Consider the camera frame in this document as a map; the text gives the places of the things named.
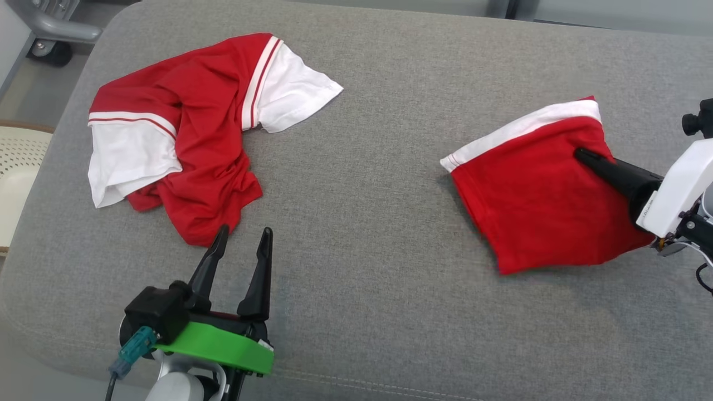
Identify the red jersey white sleeves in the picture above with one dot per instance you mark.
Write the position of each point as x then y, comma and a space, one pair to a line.
206, 111

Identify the grey fabric sofa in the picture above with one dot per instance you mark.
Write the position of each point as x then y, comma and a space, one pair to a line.
362, 195

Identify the grey metal cart frame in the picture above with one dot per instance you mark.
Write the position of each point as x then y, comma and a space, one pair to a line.
55, 25

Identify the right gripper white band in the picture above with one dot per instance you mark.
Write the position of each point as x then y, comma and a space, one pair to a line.
679, 189

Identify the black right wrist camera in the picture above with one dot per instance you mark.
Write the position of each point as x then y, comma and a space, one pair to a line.
703, 120

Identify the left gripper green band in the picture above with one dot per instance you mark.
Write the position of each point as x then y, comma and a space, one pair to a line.
223, 345

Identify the red shorts white waistband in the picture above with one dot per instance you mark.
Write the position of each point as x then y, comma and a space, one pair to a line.
529, 195

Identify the black caster wheel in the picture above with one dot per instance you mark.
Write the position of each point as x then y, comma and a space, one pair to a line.
53, 54

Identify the aluminium partition post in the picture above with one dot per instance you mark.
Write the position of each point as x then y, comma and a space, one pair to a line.
501, 6

